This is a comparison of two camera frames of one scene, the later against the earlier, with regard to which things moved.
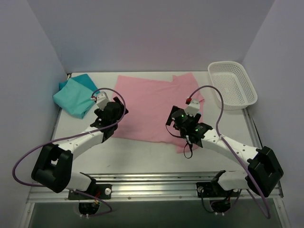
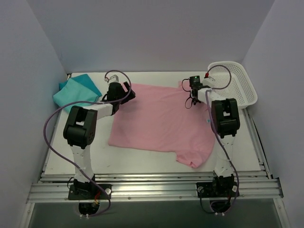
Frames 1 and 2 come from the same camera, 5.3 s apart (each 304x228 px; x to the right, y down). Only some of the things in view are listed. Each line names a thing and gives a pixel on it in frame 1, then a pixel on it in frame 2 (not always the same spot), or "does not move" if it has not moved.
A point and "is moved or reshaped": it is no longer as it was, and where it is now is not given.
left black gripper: (118, 107) to (127, 92)
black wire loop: (184, 148) to (190, 94)
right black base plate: (213, 189) does not move
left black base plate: (101, 191) does not move
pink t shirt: (148, 102) is moved or reshaped
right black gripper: (174, 119) to (193, 94)
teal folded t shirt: (75, 95) does not move
